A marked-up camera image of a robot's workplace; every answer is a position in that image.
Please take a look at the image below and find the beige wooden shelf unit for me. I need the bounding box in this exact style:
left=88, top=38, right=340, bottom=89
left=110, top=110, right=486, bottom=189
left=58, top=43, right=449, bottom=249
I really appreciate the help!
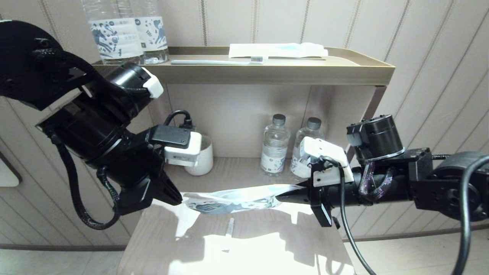
left=92, top=47, right=396, bottom=275

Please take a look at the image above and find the black left camera cable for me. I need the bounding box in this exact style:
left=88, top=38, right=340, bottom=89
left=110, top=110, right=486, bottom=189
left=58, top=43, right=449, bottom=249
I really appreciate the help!
left=164, top=110, right=195, bottom=130

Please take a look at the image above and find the black camera cable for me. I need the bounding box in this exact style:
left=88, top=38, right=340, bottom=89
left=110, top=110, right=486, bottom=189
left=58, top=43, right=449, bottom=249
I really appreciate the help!
left=321, top=155, right=489, bottom=275
left=164, top=110, right=195, bottom=130

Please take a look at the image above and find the small clear water bottle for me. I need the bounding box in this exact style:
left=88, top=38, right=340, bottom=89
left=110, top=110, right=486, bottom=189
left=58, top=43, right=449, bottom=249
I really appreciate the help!
left=261, top=114, right=290, bottom=176
left=290, top=117, right=325, bottom=180

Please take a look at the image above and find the white blue horse pouch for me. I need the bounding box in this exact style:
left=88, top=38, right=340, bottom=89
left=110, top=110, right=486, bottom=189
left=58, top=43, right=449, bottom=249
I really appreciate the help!
left=183, top=184, right=306, bottom=215

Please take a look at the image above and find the large horse label water bottle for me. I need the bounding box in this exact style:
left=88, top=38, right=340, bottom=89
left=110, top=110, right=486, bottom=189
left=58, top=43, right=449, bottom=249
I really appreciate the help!
left=81, top=0, right=145, bottom=65
left=132, top=0, right=169, bottom=64

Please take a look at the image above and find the toothbrush in white wrapper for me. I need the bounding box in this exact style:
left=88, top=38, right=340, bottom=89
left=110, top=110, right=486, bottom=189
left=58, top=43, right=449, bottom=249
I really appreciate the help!
left=228, top=43, right=328, bottom=59

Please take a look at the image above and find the braided right arm cable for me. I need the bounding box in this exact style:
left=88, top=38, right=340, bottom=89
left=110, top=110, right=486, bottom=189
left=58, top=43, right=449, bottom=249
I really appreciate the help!
left=358, top=160, right=394, bottom=202

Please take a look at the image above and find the black right camera cable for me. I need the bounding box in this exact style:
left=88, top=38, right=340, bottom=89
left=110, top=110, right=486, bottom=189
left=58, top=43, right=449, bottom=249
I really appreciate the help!
left=321, top=155, right=489, bottom=275

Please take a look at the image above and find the white ribbed ceramic mug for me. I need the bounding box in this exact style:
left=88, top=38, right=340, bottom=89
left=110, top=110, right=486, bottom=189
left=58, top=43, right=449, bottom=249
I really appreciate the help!
left=185, top=134, right=214, bottom=176

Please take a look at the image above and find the braided left arm cable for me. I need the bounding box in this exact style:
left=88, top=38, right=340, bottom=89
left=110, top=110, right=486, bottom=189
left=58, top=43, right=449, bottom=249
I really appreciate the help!
left=46, top=130, right=122, bottom=230

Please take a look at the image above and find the braided arm cable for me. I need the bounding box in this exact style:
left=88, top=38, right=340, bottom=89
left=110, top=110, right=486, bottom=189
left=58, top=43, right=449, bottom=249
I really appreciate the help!
left=358, top=160, right=394, bottom=202
left=46, top=130, right=122, bottom=230

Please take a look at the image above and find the light blue toothbrush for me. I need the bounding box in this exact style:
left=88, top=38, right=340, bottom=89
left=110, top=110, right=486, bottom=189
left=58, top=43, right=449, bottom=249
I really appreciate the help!
left=171, top=57, right=263, bottom=66

